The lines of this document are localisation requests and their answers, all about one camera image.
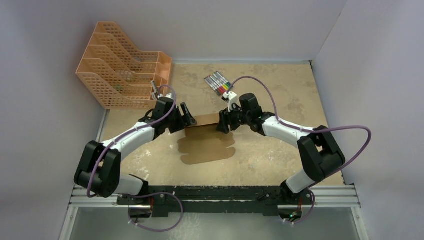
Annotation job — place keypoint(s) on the orange plastic file rack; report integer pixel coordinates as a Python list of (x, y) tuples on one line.
[(118, 74)]

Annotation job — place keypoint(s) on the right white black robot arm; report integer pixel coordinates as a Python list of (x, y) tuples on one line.
[(319, 152)]

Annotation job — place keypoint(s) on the brown cardboard box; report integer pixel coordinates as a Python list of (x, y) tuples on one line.
[(203, 143)]

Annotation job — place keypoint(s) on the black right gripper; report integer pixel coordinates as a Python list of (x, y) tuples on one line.
[(226, 120)]

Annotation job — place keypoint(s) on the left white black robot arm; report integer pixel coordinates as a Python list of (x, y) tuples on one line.
[(99, 168)]

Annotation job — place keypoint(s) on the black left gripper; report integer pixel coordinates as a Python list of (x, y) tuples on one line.
[(184, 121)]

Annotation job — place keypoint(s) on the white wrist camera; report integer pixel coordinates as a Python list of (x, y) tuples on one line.
[(169, 96), (230, 98)]

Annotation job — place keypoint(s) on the pack of coloured markers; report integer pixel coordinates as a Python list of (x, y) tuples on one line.
[(218, 83)]

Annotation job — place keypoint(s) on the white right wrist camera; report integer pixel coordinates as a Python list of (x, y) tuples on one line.
[(230, 98)]

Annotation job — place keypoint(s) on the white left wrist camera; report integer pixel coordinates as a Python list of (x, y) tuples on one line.
[(169, 96)]

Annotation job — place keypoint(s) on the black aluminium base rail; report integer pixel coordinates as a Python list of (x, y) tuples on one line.
[(265, 200)]

